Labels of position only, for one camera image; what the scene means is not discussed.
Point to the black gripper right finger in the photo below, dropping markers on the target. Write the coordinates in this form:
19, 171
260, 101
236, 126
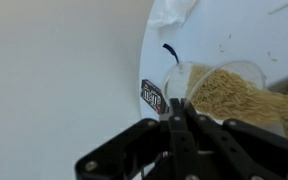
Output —
246, 152

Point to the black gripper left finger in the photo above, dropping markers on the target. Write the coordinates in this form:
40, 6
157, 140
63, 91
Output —
153, 149

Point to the clear plastic cup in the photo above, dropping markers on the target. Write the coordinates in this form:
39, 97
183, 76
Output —
222, 92

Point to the round white table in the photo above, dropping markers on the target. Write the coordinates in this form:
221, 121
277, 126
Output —
218, 31

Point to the crumpled clear plastic wrap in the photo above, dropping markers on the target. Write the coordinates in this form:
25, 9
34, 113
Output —
172, 12

